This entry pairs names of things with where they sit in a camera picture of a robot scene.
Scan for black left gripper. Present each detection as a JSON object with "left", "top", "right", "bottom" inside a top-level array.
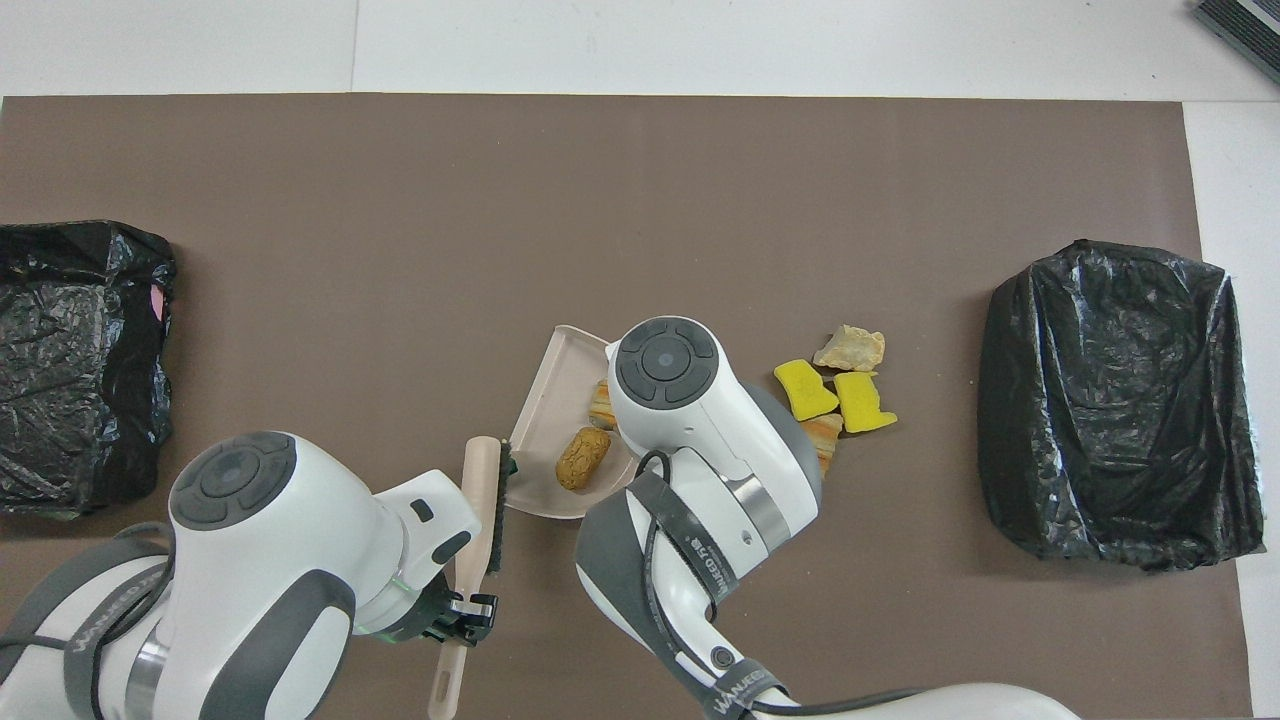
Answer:
[{"left": 418, "top": 588, "right": 499, "bottom": 646}]

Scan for beige brush black bristles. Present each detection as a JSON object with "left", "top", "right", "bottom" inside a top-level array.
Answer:
[{"left": 428, "top": 437, "right": 519, "bottom": 720}]

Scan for brown toy nugget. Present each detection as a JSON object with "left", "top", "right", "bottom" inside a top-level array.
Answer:
[{"left": 555, "top": 427, "right": 612, "bottom": 492}]

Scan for beige plastic dustpan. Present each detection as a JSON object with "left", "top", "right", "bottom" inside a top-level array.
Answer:
[{"left": 505, "top": 324, "right": 641, "bottom": 521}]

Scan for yellow boot-shaped sponge piece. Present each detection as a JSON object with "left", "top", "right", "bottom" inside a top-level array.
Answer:
[
  {"left": 773, "top": 358, "right": 841, "bottom": 423},
  {"left": 833, "top": 371, "right": 899, "bottom": 435}
]

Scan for pale yellow sponge chunk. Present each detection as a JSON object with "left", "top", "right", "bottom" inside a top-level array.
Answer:
[{"left": 812, "top": 324, "right": 887, "bottom": 373}]

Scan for black bag bin pink mark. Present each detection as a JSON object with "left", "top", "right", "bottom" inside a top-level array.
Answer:
[{"left": 0, "top": 220, "right": 178, "bottom": 519}]

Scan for black bag lined bin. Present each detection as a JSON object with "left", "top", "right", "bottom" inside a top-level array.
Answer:
[{"left": 977, "top": 238, "right": 1267, "bottom": 573}]

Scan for brown table mat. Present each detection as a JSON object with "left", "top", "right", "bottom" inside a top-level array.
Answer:
[{"left": 0, "top": 93, "right": 1253, "bottom": 720}]

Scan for grey ribbed device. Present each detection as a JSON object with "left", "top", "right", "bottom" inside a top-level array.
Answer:
[{"left": 1192, "top": 0, "right": 1280, "bottom": 86}]

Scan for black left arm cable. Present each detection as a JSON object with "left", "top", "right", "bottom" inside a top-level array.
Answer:
[{"left": 0, "top": 545, "right": 176, "bottom": 720}]

